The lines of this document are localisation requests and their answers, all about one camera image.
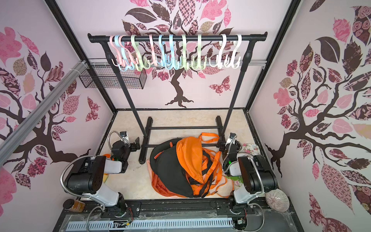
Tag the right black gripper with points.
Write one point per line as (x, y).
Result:
(223, 147)

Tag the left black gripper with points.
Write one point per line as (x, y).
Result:
(132, 146)

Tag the black bag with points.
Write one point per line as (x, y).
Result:
(168, 176)

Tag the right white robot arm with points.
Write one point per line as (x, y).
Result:
(247, 162)

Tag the white hook left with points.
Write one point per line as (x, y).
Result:
(218, 59)

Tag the white hook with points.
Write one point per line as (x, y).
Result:
(218, 59)
(231, 62)

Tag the green hook right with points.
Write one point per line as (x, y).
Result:
(199, 64)

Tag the green hook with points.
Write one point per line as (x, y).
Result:
(184, 61)
(199, 64)
(140, 63)

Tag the green hook middle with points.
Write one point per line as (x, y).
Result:
(184, 61)

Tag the pink hook middle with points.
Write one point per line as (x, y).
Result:
(153, 55)

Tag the pink hook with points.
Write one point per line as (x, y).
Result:
(153, 55)
(119, 61)

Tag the white hook right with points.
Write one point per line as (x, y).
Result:
(231, 62)

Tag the pink hook far left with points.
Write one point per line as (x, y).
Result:
(119, 61)

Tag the blue hook left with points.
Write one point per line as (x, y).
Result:
(129, 65)

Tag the green hook left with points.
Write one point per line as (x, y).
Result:
(140, 63)

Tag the orange plastic bowl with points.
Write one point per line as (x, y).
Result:
(106, 170)

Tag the orange bags pile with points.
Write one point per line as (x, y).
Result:
(202, 166)

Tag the brown jar black lid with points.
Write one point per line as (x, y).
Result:
(73, 205)

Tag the grey aluminium beam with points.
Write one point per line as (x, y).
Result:
(14, 140)

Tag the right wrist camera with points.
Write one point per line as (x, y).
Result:
(232, 138)

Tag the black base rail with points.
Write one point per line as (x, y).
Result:
(220, 206)

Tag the black wire basket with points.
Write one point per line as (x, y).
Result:
(103, 76)

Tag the white slotted cable duct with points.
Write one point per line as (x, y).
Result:
(122, 225)

